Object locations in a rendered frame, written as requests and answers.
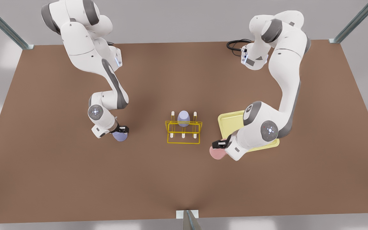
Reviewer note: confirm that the silver frame post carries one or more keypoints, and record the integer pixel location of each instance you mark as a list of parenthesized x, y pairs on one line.
[(5, 27), (355, 22), (188, 219)]

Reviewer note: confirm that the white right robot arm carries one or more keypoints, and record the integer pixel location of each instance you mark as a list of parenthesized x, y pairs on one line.
[(81, 48)]

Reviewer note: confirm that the lavender cup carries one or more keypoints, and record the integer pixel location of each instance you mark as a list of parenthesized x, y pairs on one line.
[(120, 136), (183, 118)]

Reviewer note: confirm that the pink cup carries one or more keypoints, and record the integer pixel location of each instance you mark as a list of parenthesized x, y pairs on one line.
[(217, 154)]

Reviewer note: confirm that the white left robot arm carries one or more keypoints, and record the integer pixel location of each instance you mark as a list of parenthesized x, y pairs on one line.
[(286, 64)]

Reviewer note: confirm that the pale yellow tray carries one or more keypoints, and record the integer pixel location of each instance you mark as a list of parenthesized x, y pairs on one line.
[(230, 123)]

